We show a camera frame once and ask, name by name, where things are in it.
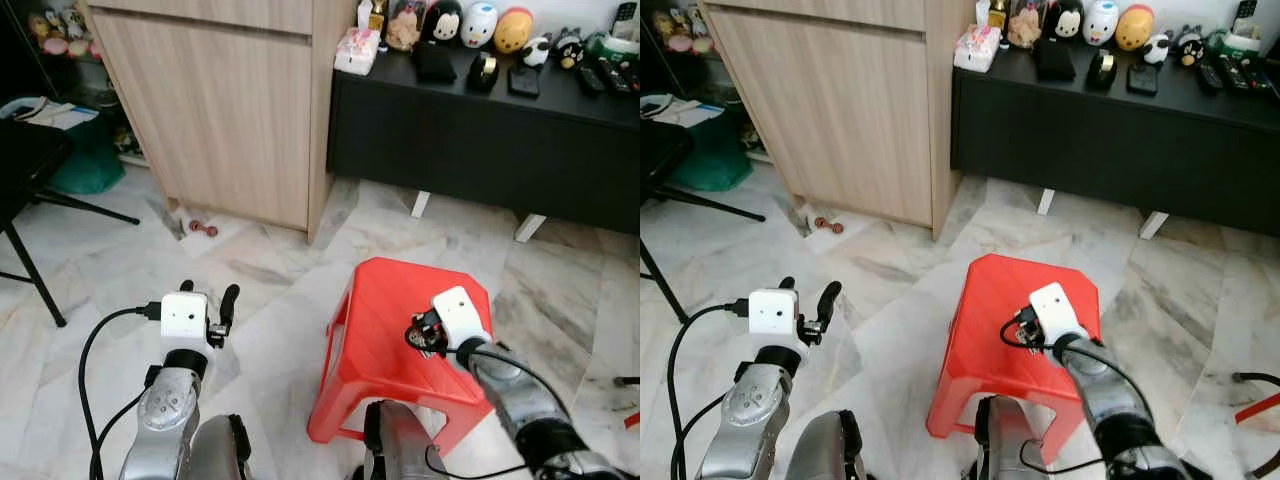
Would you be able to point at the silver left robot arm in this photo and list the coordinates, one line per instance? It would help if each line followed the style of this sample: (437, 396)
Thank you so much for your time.
(745, 420)
(165, 420)

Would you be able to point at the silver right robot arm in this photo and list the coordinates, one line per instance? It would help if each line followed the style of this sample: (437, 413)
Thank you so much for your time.
(1105, 395)
(515, 395)

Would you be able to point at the red plastic stool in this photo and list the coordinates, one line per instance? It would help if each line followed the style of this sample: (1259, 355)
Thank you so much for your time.
(985, 330)
(380, 330)

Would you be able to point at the silver right robot leg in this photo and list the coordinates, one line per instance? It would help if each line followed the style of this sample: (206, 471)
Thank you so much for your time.
(400, 445)
(1005, 440)

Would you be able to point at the silver robot leg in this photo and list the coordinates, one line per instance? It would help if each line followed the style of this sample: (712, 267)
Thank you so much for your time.
(400, 445)
(1005, 440)
(835, 455)
(215, 455)

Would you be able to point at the silver left robot leg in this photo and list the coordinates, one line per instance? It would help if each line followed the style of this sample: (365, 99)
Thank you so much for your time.
(215, 455)
(835, 455)

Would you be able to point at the green bag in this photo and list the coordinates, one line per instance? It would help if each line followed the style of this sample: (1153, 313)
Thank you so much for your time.
(90, 160)
(715, 160)

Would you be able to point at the light wooden cabinet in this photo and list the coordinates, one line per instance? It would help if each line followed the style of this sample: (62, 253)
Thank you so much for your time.
(850, 110)
(220, 110)

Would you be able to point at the black folding chair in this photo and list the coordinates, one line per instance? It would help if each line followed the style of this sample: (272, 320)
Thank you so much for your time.
(662, 150)
(25, 160)

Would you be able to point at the black low console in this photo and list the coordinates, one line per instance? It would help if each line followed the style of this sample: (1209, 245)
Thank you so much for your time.
(1100, 140)
(480, 140)

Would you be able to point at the red strip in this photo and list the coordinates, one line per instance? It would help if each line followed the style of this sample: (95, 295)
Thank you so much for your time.
(632, 420)
(1260, 410)

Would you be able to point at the stack of papers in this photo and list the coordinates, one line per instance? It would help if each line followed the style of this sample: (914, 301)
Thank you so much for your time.
(690, 110)
(60, 113)

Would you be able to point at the black wallet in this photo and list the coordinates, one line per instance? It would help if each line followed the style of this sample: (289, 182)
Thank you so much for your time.
(1055, 60)
(435, 63)

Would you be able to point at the black tape dispenser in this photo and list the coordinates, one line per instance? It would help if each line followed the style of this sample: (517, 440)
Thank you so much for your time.
(483, 72)
(1104, 70)

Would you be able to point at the black remote control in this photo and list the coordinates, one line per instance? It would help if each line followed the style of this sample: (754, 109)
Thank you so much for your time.
(1209, 78)
(1240, 75)
(590, 80)
(620, 77)

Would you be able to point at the dark display shelf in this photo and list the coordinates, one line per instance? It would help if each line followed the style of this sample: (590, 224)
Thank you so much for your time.
(20, 60)
(660, 50)

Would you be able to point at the small black pouch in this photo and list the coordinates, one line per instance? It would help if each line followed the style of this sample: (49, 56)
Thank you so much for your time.
(523, 81)
(1143, 79)

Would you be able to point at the pink white tissue box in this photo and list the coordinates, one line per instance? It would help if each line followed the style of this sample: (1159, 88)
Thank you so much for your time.
(976, 48)
(357, 52)

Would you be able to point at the white green container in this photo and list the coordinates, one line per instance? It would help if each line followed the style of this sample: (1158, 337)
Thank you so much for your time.
(615, 47)
(1238, 43)

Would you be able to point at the small panda figure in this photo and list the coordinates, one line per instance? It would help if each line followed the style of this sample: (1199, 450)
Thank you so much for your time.
(1158, 47)
(537, 50)

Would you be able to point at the white round figure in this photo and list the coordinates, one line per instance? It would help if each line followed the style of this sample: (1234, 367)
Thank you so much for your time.
(1101, 22)
(479, 25)

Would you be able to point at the black upright phone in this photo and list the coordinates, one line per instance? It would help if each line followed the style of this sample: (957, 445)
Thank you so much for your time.
(1245, 18)
(624, 20)

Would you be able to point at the gold glass bottle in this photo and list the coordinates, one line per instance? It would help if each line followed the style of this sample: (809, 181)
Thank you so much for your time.
(997, 12)
(375, 12)

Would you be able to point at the orange round figure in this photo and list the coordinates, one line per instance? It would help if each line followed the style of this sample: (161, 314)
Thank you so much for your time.
(514, 30)
(1135, 28)

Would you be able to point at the small black bear figure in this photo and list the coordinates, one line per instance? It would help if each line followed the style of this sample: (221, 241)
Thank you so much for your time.
(1190, 45)
(569, 48)

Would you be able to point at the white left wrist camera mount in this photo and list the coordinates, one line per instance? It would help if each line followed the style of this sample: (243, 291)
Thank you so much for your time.
(772, 315)
(183, 318)

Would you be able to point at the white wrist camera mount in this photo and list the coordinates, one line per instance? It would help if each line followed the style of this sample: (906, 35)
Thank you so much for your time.
(183, 318)
(772, 315)
(462, 315)
(1055, 310)

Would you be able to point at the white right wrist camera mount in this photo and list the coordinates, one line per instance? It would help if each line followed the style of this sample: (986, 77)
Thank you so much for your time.
(462, 315)
(1055, 310)

